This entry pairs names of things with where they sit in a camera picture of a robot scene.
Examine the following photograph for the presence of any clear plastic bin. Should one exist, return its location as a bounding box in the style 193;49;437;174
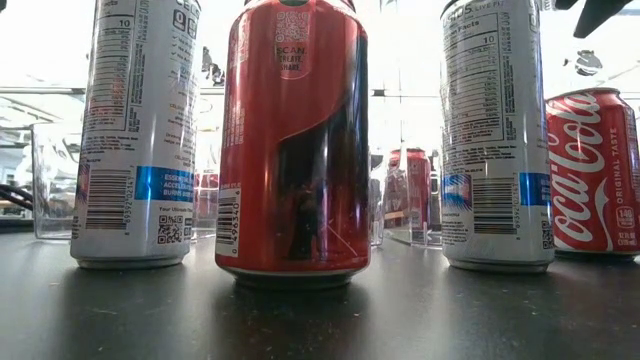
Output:
29;122;221;242
383;132;444;249
369;124;393;247

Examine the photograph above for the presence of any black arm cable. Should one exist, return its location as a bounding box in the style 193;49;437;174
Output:
0;183;34;212

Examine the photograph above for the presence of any white Celsius can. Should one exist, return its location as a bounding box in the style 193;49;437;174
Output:
69;0;202;271
439;0;556;274

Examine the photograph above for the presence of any red Coca-Cola can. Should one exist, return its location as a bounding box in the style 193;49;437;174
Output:
544;87;640;261
385;147;432;244

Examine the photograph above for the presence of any black ceiling cable reel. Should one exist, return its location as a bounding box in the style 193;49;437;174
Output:
200;45;226;87
562;48;606;79

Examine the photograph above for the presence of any black table frame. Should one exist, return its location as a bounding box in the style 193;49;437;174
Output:
0;215;34;234

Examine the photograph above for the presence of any ceiling light rail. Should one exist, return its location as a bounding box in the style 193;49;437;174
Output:
0;85;441;100

